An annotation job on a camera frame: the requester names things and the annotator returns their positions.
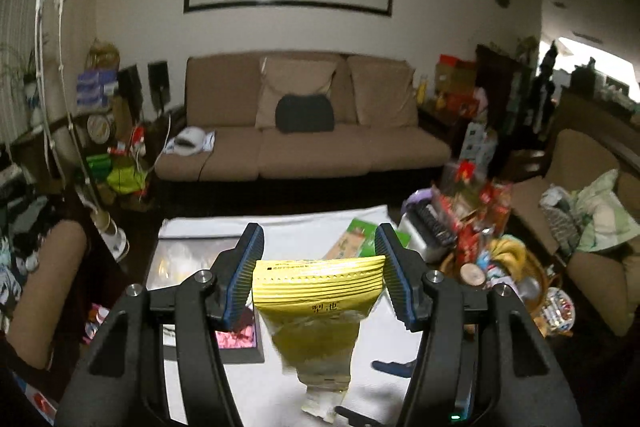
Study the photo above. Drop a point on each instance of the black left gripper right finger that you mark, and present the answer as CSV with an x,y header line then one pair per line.
x,y
481,361

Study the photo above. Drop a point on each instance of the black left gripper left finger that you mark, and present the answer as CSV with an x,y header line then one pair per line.
x,y
120,381

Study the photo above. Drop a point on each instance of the green sushi seaweed packet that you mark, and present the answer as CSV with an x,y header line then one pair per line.
x,y
358,240

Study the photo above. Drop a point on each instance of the yellow snack packet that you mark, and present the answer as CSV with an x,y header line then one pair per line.
x,y
313,310

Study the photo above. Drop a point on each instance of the wicker basket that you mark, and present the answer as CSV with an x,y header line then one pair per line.
x,y
486,261

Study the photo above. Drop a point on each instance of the white striped table mat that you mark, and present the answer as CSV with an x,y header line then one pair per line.
x,y
264,394

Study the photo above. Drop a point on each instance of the white floor lamp stand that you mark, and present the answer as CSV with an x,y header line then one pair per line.
x,y
112,235

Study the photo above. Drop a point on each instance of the white plastic container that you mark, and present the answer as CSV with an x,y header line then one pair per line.
x,y
428,236

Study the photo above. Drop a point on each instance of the brown armchair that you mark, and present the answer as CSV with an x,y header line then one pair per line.
x,y
584,212

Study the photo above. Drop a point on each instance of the white device on sofa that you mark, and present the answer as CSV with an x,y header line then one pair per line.
x,y
191,141

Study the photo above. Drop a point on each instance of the brown sofa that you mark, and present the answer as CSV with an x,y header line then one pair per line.
x,y
376,123

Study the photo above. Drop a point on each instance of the black cushion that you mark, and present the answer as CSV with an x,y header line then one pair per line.
x,y
304,114

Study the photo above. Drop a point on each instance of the tan pillow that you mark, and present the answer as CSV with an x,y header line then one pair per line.
x,y
283,76

